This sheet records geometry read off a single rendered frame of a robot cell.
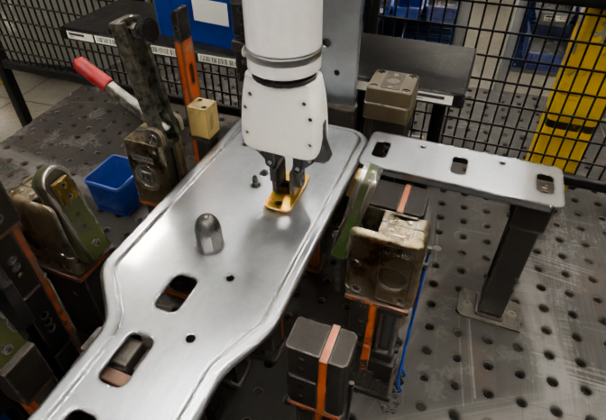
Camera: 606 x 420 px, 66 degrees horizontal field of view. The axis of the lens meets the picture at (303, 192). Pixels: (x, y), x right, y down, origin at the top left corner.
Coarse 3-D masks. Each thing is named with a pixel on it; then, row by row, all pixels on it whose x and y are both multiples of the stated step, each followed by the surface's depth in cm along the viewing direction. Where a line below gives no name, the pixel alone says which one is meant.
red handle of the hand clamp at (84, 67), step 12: (84, 60) 64; (84, 72) 64; (96, 72) 64; (96, 84) 64; (108, 84) 65; (120, 96) 65; (132, 96) 66; (132, 108) 65; (144, 120) 66; (168, 132) 67
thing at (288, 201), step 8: (288, 176) 67; (288, 184) 65; (304, 184) 66; (272, 192) 64; (280, 192) 64; (288, 192) 64; (272, 200) 63; (280, 200) 63; (288, 200) 63; (296, 200) 63; (272, 208) 62; (280, 208) 62; (288, 208) 62
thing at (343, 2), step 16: (336, 0) 73; (352, 0) 72; (336, 16) 75; (352, 16) 74; (336, 32) 76; (352, 32) 76; (336, 48) 78; (352, 48) 77; (336, 64) 80; (352, 64) 79; (336, 80) 82; (352, 80) 81; (336, 96) 84; (352, 96) 83
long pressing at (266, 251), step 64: (192, 192) 65; (256, 192) 65; (320, 192) 65; (128, 256) 56; (192, 256) 56; (256, 256) 56; (128, 320) 49; (192, 320) 49; (256, 320) 49; (64, 384) 43; (128, 384) 44; (192, 384) 44
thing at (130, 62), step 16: (128, 16) 58; (112, 32) 57; (128, 32) 57; (144, 32) 56; (128, 48) 58; (144, 48) 60; (128, 64) 59; (144, 64) 61; (144, 80) 60; (160, 80) 63; (144, 96) 62; (160, 96) 64; (144, 112) 63; (160, 112) 65; (160, 128) 64; (176, 128) 67
